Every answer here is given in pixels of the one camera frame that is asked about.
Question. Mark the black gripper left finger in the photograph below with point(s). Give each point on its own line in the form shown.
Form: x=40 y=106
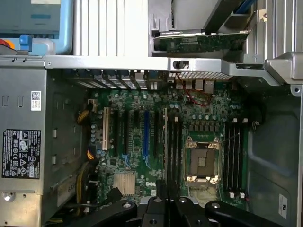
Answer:
x=154 y=212

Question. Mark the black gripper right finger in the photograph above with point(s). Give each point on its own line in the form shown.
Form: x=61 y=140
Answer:
x=187 y=212

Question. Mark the black RAM slot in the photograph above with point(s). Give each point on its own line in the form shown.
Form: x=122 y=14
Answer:
x=175 y=146
x=171 y=146
x=242 y=156
x=231 y=156
x=180 y=146
x=226 y=156
x=236 y=156

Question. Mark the silver chipset heatsink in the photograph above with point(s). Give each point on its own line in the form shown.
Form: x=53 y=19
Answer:
x=124 y=184

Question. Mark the CPU socket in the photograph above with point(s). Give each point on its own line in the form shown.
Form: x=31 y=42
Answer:
x=202 y=160

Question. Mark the green motherboard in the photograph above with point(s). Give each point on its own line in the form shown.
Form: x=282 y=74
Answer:
x=137 y=142

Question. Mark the blue expansion slot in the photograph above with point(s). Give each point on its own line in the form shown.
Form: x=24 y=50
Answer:
x=146 y=132

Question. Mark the thin locking lever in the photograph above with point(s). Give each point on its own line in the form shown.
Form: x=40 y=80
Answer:
x=229 y=138

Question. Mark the short black expansion slot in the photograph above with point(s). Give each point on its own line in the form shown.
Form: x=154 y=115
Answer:
x=136 y=119

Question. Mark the white expansion slot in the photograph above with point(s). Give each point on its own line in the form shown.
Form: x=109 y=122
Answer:
x=106 y=128

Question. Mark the grey metal PC case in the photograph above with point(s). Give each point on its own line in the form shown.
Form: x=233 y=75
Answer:
x=272 y=151

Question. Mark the grey power supply with labels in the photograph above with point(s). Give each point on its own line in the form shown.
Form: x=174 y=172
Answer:
x=21 y=113

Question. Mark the green graphics card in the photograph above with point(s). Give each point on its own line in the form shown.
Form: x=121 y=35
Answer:
x=201 y=43

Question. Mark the light blue teach pendant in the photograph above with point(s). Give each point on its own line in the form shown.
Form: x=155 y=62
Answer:
x=35 y=21

